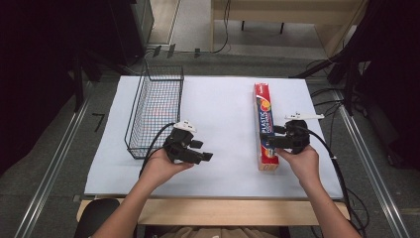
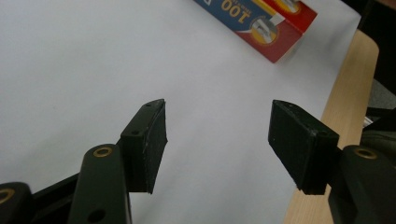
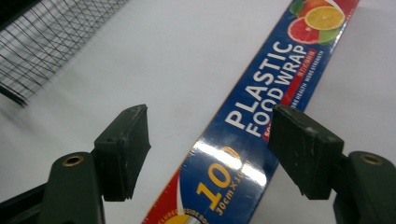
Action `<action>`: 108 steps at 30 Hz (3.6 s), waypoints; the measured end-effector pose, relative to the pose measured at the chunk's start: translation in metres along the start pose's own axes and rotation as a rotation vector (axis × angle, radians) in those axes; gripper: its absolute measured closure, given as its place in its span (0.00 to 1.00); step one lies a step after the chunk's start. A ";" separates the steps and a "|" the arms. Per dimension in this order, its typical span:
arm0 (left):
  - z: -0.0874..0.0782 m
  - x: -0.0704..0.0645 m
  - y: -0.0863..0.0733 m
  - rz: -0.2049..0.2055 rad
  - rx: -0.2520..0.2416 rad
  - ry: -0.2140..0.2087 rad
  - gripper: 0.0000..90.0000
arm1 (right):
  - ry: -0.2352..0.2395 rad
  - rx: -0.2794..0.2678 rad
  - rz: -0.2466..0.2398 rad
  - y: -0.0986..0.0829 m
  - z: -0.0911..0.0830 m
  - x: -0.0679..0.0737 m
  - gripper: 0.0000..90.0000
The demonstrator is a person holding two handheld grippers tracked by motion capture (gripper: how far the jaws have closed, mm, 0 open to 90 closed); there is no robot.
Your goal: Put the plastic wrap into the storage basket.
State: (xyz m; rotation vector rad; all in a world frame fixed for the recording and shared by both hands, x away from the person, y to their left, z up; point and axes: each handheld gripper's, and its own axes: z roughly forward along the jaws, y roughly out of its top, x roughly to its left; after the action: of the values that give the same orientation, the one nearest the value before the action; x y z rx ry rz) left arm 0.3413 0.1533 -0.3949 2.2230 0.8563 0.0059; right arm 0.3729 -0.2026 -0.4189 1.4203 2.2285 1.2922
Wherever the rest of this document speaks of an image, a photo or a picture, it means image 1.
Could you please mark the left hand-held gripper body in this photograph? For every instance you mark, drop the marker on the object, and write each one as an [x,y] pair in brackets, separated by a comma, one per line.
[178,142]

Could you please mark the white table cover sheet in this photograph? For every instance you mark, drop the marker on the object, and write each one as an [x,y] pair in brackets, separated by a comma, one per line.
[218,109]

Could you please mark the person's beige clothing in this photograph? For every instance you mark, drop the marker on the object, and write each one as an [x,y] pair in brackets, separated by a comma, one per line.
[224,232]

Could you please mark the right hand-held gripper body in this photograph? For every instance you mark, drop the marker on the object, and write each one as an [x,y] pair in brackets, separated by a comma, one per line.
[295,134]

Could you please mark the metal floor rail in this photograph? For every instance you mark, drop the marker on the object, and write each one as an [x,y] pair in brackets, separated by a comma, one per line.
[49,175]
[373,172]

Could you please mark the red plastic wrap box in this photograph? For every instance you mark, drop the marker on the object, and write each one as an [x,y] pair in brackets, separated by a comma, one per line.
[265,125]

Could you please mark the person's right hand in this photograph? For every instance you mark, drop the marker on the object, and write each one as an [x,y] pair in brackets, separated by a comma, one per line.
[302,163]

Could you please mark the dark cabinet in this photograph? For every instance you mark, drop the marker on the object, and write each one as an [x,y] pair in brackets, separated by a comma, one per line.
[132,29]

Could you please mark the wooden table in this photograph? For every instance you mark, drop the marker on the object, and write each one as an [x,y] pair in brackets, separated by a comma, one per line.
[218,211]

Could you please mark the light wooden bench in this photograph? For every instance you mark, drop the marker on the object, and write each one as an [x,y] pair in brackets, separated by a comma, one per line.
[287,13]

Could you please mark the black chair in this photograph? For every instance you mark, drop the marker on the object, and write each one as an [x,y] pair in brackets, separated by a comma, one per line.
[95,216]

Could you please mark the person's left hand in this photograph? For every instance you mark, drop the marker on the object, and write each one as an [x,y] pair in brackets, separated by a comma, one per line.
[161,167]

